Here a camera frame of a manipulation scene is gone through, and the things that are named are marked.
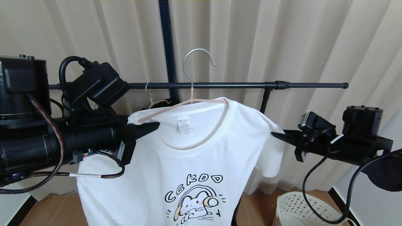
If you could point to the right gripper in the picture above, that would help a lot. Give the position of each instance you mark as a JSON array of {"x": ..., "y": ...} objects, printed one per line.
[{"x": 314, "y": 147}]

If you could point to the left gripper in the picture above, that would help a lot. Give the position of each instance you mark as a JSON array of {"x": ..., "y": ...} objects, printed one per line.
[{"x": 94, "y": 141}]

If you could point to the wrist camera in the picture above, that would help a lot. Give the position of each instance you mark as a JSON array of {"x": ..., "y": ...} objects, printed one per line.
[
  {"x": 103, "y": 83},
  {"x": 314, "y": 124}
]

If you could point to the pink clothes hanger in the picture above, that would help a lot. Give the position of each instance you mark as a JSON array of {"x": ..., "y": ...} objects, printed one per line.
[
  {"x": 188, "y": 78},
  {"x": 150, "y": 97}
]

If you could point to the white laundry basket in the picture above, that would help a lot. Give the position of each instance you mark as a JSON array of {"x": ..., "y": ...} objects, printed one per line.
[{"x": 301, "y": 207}]

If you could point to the black shorts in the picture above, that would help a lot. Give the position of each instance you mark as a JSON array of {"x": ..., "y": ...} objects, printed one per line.
[{"x": 163, "y": 103}]

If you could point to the black clothes rack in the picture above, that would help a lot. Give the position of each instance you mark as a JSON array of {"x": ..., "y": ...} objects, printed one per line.
[{"x": 235, "y": 85}]

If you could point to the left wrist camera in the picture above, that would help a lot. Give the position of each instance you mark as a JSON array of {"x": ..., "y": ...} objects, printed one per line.
[{"x": 103, "y": 83}]

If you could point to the white garment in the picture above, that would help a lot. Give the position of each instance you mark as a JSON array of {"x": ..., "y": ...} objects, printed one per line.
[{"x": 141, "y": 175}]

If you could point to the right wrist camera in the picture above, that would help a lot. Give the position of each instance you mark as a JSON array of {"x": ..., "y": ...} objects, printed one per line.
[{"x": 314, "y": 124}]

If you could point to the white curtain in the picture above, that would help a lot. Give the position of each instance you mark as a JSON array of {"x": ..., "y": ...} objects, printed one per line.
[
  {"x": 282, "y": 37},
  {"x": 47, "y": 31}
]

